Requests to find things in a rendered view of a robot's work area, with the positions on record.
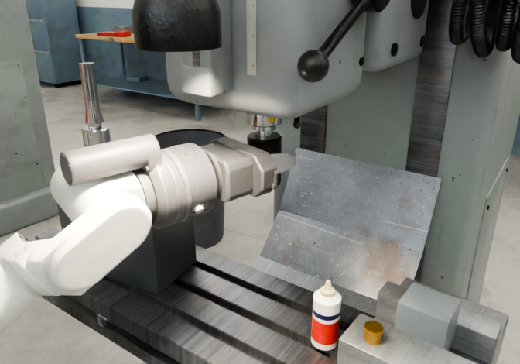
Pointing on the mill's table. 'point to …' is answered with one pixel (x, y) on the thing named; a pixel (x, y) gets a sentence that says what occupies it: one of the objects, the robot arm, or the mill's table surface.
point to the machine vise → (473, 324)
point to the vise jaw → (390, 348)
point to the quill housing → (283, 45)
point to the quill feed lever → (306, 68)
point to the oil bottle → (326, 317)
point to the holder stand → (155, 256)
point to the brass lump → (373, 332)
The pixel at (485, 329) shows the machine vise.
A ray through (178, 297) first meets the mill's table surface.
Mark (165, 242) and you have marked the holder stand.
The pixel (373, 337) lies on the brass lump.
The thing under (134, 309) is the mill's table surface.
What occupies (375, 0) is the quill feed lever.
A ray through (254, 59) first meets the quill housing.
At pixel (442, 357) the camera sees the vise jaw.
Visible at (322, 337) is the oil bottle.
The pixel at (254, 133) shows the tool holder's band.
